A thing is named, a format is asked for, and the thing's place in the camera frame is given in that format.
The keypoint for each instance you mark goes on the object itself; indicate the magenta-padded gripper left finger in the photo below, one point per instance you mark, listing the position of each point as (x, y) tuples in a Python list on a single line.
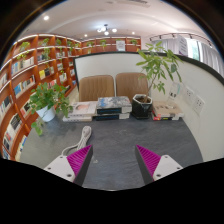
[(76, 160)]

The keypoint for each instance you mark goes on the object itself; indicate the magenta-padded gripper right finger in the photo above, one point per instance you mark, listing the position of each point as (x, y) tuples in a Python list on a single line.
[(153, 161)]

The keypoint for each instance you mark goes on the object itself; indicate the thin white book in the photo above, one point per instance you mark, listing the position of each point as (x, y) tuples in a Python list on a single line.
[(76, 118)]

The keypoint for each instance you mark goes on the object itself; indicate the red book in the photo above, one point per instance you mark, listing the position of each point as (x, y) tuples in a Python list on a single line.
[(163, 118)]

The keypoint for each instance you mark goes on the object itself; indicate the white book with face print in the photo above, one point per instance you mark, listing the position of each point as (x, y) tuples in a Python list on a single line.
[(83, 108)]

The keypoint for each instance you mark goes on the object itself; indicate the tall plant in black pot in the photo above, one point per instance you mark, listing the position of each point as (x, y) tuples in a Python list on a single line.
[(142, 108)]

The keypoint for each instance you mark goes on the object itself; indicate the leafy plant in white pot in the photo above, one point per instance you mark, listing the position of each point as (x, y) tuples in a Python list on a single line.
[(46, 114)]

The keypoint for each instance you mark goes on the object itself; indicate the beige printed book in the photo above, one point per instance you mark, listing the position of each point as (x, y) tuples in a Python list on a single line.
[(166, 108)]

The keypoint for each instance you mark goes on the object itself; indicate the thin dark blue book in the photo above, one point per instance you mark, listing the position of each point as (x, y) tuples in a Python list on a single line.
[(111, 116)]

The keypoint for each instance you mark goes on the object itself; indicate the thick dark blue book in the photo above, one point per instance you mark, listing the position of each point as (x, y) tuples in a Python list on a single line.
[(113, 101)]

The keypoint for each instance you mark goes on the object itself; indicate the clear acrylic sign holder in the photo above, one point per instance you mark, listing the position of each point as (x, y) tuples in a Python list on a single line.
[(174, 91)]

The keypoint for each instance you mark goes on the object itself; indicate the tan padded chair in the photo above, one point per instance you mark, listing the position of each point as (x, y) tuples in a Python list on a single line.
[(130, 85), (96, 88)]

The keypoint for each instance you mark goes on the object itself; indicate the orange wooden bookshelf unit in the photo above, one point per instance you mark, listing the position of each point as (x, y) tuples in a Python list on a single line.
[(35, 68)]

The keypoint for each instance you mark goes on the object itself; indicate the white framed notice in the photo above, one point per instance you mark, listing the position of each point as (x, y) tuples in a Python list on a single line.
[(120, 46)]

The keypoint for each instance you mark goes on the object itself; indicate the white standing sign board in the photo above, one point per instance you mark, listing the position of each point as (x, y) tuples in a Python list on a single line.
[(182, 45)]

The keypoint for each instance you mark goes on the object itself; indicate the white window curtain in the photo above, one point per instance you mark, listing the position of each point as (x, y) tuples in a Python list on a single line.
[(206, 53)]

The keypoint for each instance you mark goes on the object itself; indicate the ceiling lamp with round bulbs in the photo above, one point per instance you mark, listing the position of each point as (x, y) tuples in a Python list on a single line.
[(106, 30)]

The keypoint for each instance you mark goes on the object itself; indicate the recessed ceiling lights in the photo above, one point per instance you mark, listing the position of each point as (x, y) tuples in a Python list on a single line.
[(46, 17)]

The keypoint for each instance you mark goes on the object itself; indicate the white wall socket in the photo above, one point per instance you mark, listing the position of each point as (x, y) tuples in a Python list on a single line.
[(199, 105), (189, 94)]

